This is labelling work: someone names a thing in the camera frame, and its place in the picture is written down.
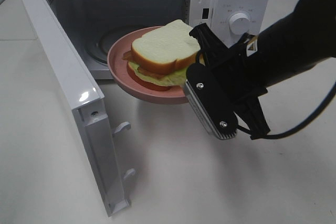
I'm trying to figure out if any toast sandwich with lettuce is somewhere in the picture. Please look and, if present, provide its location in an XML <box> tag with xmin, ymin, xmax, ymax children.
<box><xmin>123</xmin><ymin>19</ymin><xmax>201</xmax><ymax>91</ymax></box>

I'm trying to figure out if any glass microwave turntable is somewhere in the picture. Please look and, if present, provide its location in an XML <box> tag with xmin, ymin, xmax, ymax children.
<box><xmin>86</xmin><ymin>25</ymin><xmax>145</xmax><ymax>65</ymax></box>

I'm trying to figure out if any white microwave oven body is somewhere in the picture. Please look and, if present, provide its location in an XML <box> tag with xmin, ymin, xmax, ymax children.
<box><xmin>47</xmin><ymin>0</ymin><xmax>268</xmax><ymax>80</ymax></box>

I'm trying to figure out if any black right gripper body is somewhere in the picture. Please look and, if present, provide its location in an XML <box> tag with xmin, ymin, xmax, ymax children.
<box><xmin>204</xmin><ymin>42</ymin><xmax>267</xmax><ymax>119</ymax></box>

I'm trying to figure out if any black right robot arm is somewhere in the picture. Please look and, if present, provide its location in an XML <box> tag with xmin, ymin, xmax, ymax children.
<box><xmin>183</xmin><ymin>0</ymin><xmax>335</xmax><ymax>140</ymax></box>

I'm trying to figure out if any pink round plate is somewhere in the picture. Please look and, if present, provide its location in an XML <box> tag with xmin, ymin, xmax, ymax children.
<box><xmin>107</xmin><ymin>26</ymin><xmax>188</xmax><ymax>104</ymax></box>

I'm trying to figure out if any upper white power knob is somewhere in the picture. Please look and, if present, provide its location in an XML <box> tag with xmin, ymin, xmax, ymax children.
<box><xmin>228</xmin><ymin>11</ymin><xmax>251</xmax><ymax>35</ymax></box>

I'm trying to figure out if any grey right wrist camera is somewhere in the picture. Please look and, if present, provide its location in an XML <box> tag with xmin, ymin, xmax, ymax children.
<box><xmin>183</xmin><ymin>63</ymin><xmax>238</xmax><ymax>140</ymax></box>

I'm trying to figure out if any white microwave door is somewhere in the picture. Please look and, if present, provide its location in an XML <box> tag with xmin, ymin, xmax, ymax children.
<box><xmin>22</xmin><ymin>0</ymin><xmax>135</xmax><ymax>216</ymax></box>

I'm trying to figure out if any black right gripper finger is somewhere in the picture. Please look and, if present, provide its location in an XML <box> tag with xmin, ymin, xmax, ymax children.
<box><xmin>235</xmin><ymin>96</ymin><xmax>270</xmax><ymax>140</ymax></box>
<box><xmin>189</xmin><ymin>23</ymin><xmax>228</xmax><ymax>64</ymax></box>

